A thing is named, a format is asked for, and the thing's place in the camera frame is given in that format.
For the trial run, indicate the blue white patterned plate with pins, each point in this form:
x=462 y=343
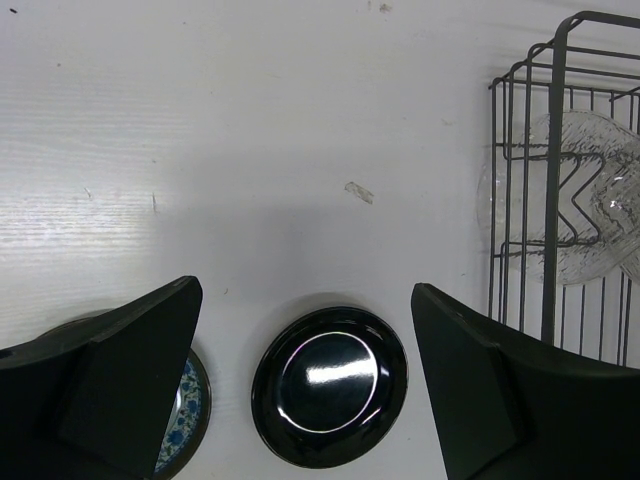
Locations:
x=182 y=425

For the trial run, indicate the black glossy plate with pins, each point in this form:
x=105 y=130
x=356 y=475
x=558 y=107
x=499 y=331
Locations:
x=329 y=387

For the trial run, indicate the clear textured glass plate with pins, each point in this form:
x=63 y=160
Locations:
x=511 y=196

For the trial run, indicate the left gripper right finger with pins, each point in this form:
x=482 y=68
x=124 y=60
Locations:
x=508 y=406

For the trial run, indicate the clear square glass plate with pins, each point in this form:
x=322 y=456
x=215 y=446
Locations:
x=616 y=204

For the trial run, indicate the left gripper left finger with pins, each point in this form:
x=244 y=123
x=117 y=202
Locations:
x=34 y=375

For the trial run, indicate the metal wire dish rack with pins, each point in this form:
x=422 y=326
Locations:
x=592 y=64

